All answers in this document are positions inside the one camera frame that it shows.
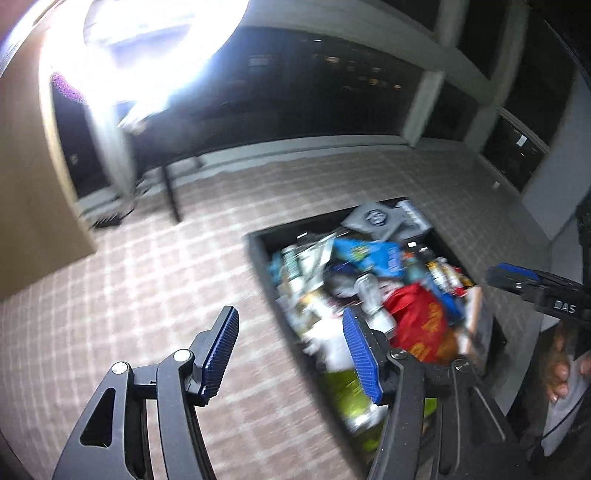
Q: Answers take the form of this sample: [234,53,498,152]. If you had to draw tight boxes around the black storage tray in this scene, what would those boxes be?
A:
[247,198,501,479]

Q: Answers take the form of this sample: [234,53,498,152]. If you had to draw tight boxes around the red fabric bag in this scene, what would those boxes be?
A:
[384,284,459,365]

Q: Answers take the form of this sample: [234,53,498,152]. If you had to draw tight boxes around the ring light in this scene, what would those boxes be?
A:
[42,1,249,131]

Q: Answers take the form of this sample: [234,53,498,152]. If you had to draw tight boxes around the blue snack packet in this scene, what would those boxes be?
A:
[332,238,404,279]

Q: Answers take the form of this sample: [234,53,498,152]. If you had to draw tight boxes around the plaid woven mat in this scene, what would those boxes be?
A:
[1,148,550,479]

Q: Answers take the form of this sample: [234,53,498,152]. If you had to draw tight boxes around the grey pouch with logo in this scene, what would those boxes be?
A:
[342,202,407,242]

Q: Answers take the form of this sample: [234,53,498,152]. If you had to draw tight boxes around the person's hand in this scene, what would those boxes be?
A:
[544,321,578,404]

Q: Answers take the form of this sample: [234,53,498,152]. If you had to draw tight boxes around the black light tripod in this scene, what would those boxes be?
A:
[132,161,182,223]

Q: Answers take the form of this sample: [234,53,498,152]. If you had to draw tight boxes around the yellow green shuttlecock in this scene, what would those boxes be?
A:
[322,368,438,455]

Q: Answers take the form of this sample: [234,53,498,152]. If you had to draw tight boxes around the cardboard box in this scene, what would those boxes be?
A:
[1,26,96,299]

